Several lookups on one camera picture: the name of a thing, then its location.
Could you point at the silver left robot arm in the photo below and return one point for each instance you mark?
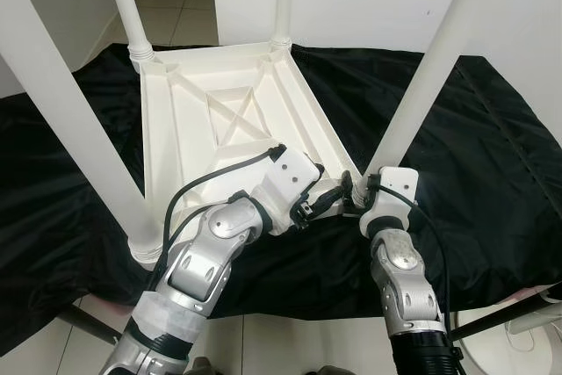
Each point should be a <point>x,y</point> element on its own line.
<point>202,270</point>

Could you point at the grey robot foot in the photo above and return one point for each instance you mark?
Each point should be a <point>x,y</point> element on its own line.
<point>334,371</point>
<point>204,367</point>

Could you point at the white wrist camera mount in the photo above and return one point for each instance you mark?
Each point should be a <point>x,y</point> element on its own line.
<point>395,183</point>
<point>290,177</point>

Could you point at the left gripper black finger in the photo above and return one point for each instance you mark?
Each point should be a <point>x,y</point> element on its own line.
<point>328,199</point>

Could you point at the grey right robot foot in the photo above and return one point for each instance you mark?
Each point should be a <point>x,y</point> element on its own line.
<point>334,371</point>

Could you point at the black table cloth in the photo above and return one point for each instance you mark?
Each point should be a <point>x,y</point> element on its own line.
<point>492,155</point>

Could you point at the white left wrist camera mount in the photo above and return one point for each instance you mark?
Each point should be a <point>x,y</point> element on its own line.
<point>290,177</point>

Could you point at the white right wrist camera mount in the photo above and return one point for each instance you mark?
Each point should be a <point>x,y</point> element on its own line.
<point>395,183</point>

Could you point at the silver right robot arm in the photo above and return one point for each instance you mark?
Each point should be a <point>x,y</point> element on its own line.
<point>404,278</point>

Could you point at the white plastic children table top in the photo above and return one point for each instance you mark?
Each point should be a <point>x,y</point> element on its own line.
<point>228,111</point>

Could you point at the grey left robot foot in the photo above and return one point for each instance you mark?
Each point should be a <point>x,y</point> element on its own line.
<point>204,367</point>

